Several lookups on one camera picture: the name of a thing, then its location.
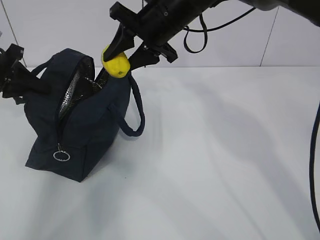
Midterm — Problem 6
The dark navy fabric lunch bag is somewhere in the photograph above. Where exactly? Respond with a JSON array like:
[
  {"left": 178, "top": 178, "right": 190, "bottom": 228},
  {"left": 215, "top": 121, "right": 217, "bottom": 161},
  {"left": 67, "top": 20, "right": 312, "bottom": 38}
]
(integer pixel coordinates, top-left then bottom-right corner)
[{"left": 15, "top": 48, "right": 146, "bottom": 182}]

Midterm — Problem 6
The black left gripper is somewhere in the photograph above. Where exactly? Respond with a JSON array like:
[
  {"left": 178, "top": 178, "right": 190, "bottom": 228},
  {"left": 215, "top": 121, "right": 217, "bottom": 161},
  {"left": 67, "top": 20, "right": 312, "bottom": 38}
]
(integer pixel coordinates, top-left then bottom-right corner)
[{"left": 0, "top": 43, "right": 50, "bottom": 99}]

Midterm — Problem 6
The yellow toy lemon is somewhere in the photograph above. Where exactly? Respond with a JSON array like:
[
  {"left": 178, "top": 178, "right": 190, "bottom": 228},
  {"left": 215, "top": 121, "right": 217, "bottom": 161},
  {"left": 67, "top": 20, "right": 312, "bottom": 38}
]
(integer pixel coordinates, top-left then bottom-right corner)
[{"left": 101, "top": 44, "right": 131, "bottom": 79}]

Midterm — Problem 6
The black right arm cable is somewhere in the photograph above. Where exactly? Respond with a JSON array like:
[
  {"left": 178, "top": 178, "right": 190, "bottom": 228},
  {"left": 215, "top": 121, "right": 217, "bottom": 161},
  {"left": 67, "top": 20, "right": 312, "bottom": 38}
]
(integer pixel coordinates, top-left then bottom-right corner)
[{"left": 308, "top": 99, "right": 320, "bottom": 231}]

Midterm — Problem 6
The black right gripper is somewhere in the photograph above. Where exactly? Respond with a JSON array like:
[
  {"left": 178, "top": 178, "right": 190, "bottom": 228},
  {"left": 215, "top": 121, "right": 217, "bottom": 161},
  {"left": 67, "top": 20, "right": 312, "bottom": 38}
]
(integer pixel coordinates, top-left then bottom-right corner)
[{"left": 102, "top": 1, "right": 178, "bottom": 70}]

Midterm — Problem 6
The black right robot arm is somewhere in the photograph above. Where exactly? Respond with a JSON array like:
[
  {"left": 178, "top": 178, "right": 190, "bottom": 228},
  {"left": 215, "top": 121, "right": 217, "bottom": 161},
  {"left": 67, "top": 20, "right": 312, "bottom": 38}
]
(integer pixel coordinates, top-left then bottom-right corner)
[{"left": 102, "top": 0, "right": 320, "bottom": 70}]

